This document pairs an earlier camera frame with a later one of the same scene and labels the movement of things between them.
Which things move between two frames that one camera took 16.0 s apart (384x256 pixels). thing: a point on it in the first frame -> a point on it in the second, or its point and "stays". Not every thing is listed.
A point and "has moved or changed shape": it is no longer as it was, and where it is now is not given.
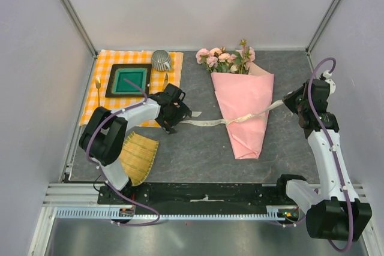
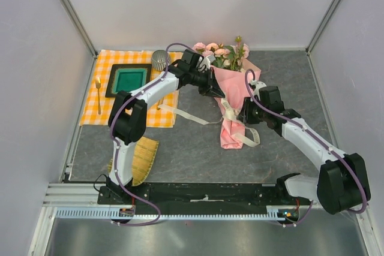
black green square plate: x=138 y=74 stays
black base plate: x=197 y=196 stays
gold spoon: x=98 y=84 stays
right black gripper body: x=294 y=101 -> x=254 y=113
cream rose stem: x=212 y=63 -> x=226 y=62
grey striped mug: x=161 y=60 stays
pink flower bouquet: x=247 y=55 has moved or changed shape
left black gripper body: x=176 y=115 -> x=204 y=83
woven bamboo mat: x=137 y=156 stays
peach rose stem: x=239 y=60 -> x=231 y=60
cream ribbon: x=216 y=122 has moved or changed shape
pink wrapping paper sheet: x=241 y=94 has moved or changed shape
